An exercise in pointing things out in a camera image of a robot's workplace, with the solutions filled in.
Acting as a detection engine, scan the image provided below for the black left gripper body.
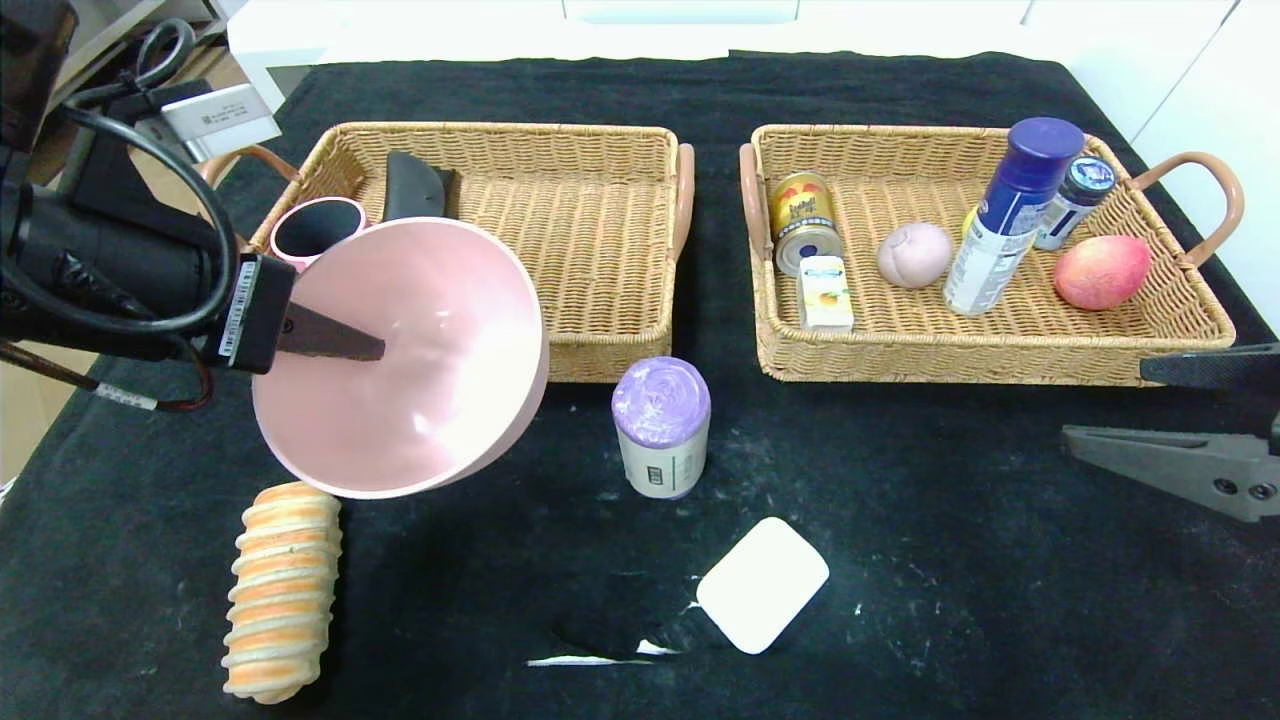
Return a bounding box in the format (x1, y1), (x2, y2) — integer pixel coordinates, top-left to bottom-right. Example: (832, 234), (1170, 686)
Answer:
(80, 214), (297, 375)

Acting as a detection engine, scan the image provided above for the pink bowl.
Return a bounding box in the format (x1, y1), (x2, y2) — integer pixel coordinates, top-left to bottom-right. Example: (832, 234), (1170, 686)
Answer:
(251, 217), (551, 500)

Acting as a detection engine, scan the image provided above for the gold drink can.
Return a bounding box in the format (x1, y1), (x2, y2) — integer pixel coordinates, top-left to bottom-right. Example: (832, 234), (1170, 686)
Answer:
(767, 171), (843, 278)

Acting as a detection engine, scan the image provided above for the mauve round peach bun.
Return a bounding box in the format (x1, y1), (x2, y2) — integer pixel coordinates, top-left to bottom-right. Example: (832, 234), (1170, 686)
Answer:
(876, 222), (954, 290)

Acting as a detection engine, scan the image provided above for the wicker basket holding pink mug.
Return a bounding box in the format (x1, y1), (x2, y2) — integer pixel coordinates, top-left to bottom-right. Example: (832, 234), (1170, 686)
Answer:
(197, 122), (696, 385)

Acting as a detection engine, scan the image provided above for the wicker basket holding food items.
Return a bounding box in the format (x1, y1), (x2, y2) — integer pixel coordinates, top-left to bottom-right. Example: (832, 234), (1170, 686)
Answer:
(738, 125), (1246, 389)

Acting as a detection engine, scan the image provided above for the black glasses case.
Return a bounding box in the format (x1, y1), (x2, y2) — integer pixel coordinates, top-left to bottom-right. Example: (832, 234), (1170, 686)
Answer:
(381, 150), (461, 223)

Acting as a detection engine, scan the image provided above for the striped orange bread roll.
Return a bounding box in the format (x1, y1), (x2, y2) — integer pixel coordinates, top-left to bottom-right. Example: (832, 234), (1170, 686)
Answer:
(222, 481), (343, 705)

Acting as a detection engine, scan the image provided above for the grey metal shelf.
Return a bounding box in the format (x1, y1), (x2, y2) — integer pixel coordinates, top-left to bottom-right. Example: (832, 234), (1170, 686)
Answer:
(40, 0), (233, 151)

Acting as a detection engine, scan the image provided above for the purple-lidded white jar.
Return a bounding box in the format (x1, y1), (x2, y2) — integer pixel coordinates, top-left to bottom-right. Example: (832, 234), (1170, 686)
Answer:
(611, 357), (712, 501)

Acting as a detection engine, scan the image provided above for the white soap bar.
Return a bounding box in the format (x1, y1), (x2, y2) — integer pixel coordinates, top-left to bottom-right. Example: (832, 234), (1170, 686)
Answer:
(695, 517), (831, 656)

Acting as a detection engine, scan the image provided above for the small white juice carton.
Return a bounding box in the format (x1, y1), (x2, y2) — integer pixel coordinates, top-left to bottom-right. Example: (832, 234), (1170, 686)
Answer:
(797, 255), (856, 332)

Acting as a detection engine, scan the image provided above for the blue cap spray can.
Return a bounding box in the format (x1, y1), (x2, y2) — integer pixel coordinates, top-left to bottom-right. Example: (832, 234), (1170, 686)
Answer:
(943, 117), (1086, 317)

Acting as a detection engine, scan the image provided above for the small dark blue bottle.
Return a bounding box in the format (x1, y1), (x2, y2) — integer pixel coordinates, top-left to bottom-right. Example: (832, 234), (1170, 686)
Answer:
(1033, 156), (1117, 252)

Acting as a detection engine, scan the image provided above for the red peach fruit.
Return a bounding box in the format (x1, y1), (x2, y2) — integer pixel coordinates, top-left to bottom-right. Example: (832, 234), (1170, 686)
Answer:
(1052, 235), (1153, 312)

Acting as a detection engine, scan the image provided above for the black left camera cable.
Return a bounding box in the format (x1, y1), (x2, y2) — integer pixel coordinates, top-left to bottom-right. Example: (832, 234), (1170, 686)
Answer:
(60, 18), (244, 336)

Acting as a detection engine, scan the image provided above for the pink mug with handle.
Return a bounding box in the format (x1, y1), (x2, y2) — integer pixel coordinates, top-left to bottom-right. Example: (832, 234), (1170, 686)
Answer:
(270, 196), (369, 273)

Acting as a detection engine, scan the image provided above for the thin red black wire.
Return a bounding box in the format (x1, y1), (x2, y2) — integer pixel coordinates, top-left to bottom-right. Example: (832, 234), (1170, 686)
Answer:
(0, 340), (216, 413)

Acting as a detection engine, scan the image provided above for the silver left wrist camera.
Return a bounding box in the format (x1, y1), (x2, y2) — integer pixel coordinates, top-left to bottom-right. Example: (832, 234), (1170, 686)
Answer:
(160, 83), (284, 163)

